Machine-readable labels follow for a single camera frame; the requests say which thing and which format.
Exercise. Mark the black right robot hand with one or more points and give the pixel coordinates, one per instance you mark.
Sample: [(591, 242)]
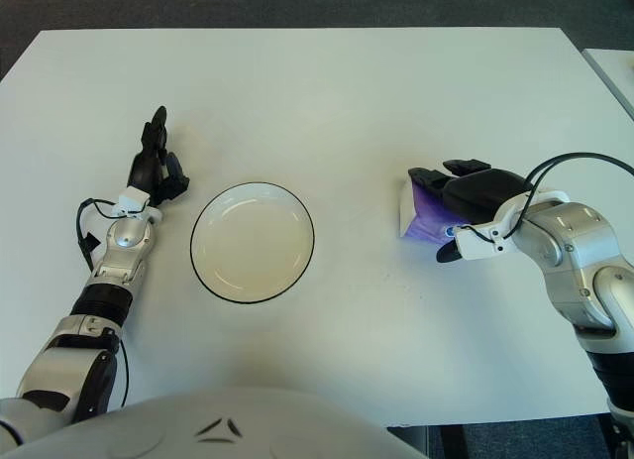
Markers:
[(475, 194)]

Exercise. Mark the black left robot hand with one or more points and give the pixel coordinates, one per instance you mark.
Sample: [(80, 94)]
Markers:
[(143, 171)]

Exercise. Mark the purple tissue paper pack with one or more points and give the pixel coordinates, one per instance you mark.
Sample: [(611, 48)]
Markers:
[(423, 216)]

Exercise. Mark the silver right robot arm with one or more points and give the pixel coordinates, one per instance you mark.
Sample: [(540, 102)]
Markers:
[(569, 241)]

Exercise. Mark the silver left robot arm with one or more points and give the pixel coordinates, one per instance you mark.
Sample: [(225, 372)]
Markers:
[(126, 241)]

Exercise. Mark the white plate with black rim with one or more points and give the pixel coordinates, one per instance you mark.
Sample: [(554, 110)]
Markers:
[(252, 243)]

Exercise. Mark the white neighbouring table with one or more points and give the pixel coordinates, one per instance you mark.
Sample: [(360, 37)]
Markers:
[(616, 72)]

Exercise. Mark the black table leg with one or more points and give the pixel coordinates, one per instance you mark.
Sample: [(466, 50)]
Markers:
[(453, 441)]

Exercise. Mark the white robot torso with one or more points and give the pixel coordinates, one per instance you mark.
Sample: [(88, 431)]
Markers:
[(148, 429)]

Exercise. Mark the grey table frame bar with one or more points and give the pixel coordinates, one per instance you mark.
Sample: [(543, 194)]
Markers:
[(411, 441)]

